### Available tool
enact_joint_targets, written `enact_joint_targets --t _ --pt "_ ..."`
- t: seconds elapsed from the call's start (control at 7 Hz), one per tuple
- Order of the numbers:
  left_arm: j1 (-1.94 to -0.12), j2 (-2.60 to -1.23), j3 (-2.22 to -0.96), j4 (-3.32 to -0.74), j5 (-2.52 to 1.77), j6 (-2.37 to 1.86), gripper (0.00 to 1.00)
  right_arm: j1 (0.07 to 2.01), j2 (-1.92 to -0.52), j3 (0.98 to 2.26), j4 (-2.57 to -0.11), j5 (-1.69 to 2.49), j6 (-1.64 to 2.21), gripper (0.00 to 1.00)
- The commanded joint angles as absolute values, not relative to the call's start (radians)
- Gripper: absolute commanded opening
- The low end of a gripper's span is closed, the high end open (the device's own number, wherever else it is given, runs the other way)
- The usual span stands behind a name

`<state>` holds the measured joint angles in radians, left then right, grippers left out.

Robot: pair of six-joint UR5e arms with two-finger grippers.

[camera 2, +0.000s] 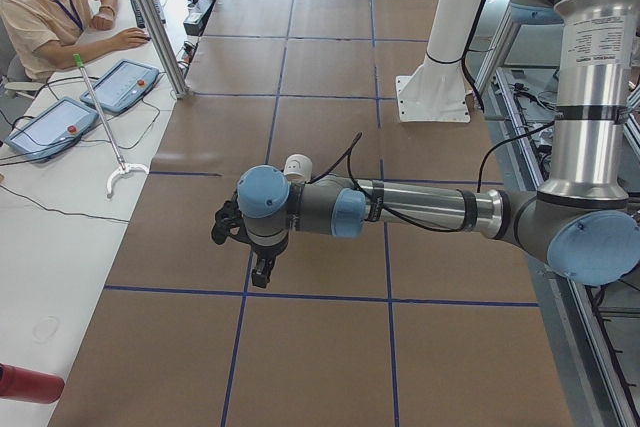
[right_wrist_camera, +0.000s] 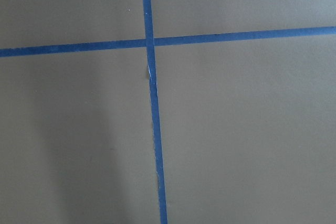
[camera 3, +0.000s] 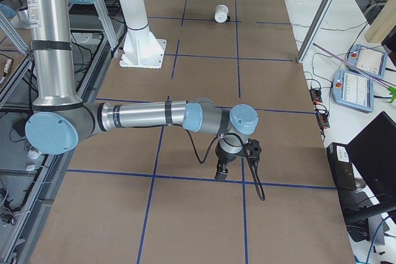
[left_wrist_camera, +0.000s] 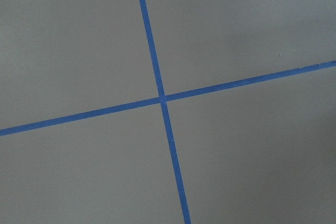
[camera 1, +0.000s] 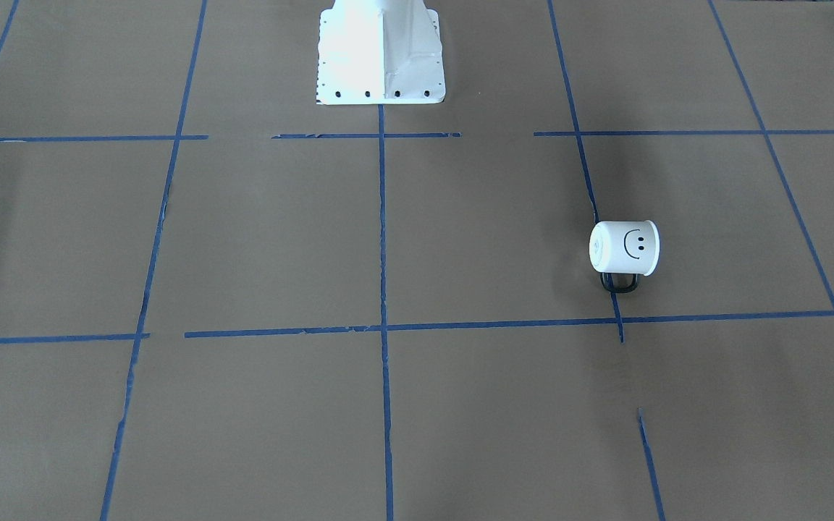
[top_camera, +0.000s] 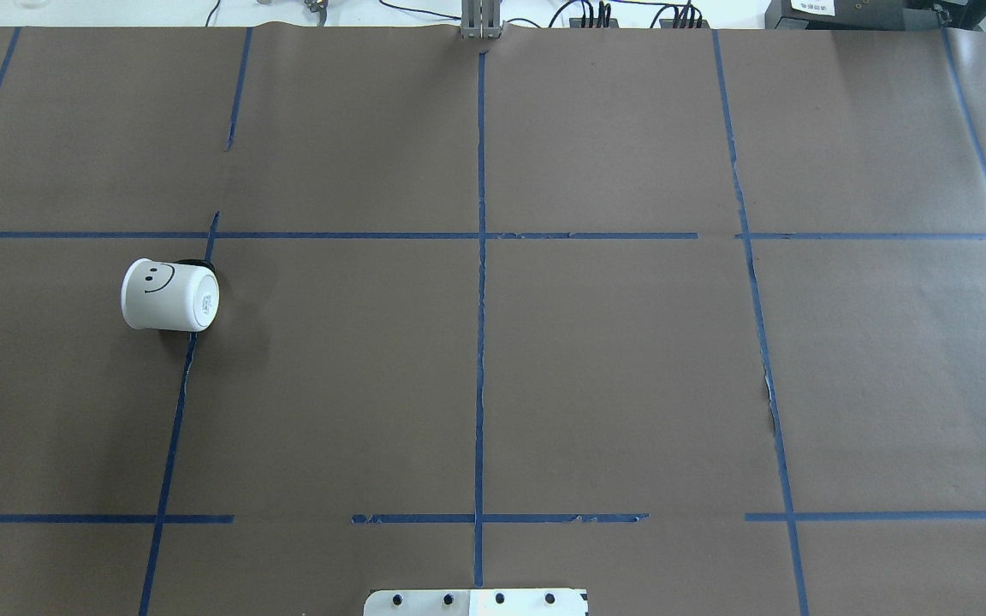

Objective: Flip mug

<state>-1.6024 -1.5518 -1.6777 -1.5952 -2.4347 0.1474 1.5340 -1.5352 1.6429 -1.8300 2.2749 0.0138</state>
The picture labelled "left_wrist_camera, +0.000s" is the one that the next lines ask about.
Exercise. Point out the blue tape line crosswise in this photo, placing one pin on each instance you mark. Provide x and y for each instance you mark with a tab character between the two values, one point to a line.
170	97

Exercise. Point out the blue tape line lengthwise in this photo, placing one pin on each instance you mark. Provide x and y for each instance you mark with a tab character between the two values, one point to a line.
165	112

